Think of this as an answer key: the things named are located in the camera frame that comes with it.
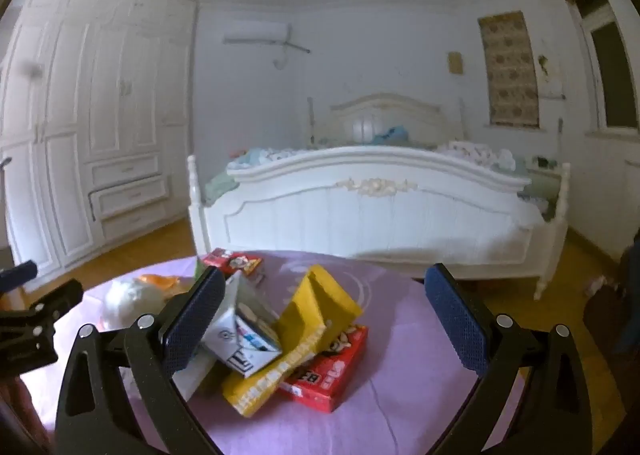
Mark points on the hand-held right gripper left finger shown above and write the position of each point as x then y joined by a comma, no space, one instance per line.
195,315

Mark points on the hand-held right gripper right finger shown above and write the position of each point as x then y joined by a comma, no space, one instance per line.
457,320

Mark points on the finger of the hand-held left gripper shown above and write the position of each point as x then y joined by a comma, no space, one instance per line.
55,300
17,275

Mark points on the white printed carton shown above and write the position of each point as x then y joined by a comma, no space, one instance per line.
235,340

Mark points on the person's left hand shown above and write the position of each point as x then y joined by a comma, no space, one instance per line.
22,415

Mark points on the orange wrapper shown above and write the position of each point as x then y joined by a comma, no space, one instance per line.
157,281

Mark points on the small red cardboard box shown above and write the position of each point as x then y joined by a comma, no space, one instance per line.
235,262

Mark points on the crumpled white plastic bag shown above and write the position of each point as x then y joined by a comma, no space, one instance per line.
130,300

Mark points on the purple round tablecloth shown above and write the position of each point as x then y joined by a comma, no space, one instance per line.
400,385

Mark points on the white wooden bed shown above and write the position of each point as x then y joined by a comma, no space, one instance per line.
375,225

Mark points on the pale green blanket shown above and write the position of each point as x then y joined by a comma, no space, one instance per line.
217,187
540,192

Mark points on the crumpled tissue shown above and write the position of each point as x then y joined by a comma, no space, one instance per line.
595,285

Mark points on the large red cardboard box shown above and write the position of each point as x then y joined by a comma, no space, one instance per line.
325,375

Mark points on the dark chair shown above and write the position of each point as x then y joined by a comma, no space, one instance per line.
610,315

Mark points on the floral quilt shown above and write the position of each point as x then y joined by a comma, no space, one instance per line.
475,152

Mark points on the light blue clothes pile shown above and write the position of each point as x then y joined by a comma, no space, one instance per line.
260,157

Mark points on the white wardrobe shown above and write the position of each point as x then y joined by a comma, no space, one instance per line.
75,110

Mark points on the blue cloth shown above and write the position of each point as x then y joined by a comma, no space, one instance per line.
392,135

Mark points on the patterned window blind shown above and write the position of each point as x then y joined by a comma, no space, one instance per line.
510,70

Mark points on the air conditioner pipe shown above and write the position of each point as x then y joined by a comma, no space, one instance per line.
287,52

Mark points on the white air conditioner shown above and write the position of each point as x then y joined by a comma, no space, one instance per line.
255,31

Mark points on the white framed window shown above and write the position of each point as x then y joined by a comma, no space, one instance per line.
610,70

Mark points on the yellowish wall plate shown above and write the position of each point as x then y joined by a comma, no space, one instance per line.
454,62

